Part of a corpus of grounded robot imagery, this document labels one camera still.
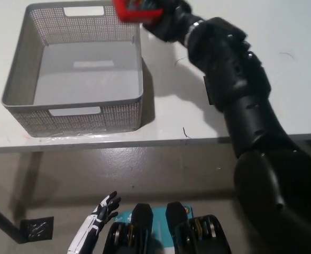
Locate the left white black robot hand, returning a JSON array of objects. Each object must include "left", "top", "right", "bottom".
[{"left": 66, "top": 190, "right": 122, "bottom": 254}]

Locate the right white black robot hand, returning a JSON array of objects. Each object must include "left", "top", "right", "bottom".
[{"left": 141, "top": 0, "right": 199, "bottom": 43}]

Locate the red digital multimeter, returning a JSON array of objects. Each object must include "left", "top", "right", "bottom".
[{"left": 112, "top": 0, "right": 164, "bottom": 24}]

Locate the black ribbed robot body block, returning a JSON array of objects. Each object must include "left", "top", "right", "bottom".
[
  {"left": 102, "top": 203, "right": 156, "bottom": 254},
  {"left": 166, "top": 201, "right": 232, "bottom": 254}
]

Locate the black floor plate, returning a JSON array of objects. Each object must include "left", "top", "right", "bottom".
[{"left": 20, "top": 216, "right": 54, "bottom": 242}]

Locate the grey perforated plastic basket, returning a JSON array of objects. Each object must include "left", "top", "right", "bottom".
[{"left": 0, "top": 1, "right": 144, "bottom": 138}]

